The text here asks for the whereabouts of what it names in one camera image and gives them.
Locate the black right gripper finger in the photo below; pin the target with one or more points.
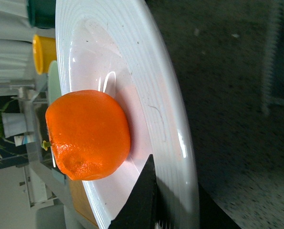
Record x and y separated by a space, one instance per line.
142 209

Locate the orange mandarin fruit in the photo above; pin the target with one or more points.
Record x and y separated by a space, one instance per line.
88 134

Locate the white round plate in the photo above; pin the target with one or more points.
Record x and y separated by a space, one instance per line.
115 46

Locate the wooden cutting board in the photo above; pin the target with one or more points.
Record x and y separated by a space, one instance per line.
81 203

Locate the light green bowl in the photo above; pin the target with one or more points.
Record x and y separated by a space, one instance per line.
54 88

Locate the potted green plant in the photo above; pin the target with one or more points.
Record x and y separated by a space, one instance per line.
13 129

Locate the yellow mug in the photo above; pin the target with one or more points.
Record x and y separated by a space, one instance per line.
44 52

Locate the grey curtain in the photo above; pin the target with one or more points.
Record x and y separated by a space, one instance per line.
16 35

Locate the dark green mug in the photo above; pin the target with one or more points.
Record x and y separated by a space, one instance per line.
41 13

